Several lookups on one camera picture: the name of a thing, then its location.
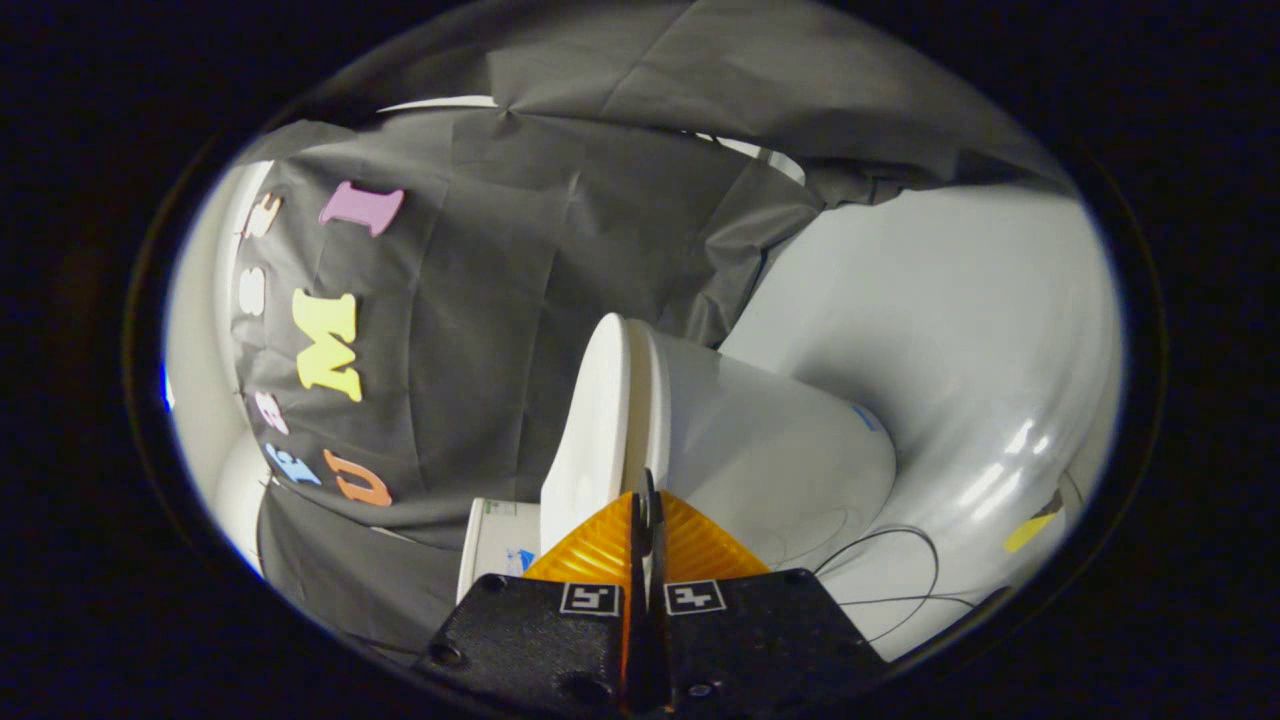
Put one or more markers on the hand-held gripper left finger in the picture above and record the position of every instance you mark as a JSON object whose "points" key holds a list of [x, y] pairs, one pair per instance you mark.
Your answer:
{"points": [[530, 640]]}

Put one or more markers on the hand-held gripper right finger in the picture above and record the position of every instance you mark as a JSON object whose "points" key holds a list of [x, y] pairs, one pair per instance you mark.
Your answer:
{"points": [[760, 635]]}

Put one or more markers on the yellow tape strip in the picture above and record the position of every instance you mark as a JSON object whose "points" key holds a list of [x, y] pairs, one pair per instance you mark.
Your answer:
{"points": [[1028, 533]]}

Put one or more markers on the black backdrop cloth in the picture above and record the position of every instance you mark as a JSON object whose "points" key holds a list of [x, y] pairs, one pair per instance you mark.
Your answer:
{"points": [[480, 300]]}

